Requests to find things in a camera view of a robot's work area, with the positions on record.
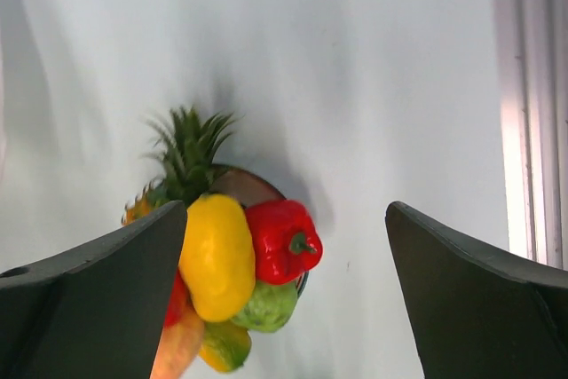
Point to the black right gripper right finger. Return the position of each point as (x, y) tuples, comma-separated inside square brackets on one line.
[(477, 311)]

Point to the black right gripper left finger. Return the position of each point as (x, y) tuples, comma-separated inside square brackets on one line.
[(96, 310)]

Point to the orange pink fake peach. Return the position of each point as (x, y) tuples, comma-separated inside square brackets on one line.
[(178, 346)]

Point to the orange green fake papaya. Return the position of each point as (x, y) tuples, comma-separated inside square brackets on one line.
[(225, 346)]

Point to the yellow fake mango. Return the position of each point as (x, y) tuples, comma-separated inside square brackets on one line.
[(217, 261)]

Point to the green fake fruit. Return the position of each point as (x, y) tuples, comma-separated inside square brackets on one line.
[(269, 308)]

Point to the orange fake pineapple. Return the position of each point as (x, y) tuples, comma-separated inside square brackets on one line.
[(185, 145)]

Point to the round printed plate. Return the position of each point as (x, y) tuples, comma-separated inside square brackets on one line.
[(246, 188)]

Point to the aluminium frame rail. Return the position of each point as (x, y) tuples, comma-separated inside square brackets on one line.
[(531, 38)]

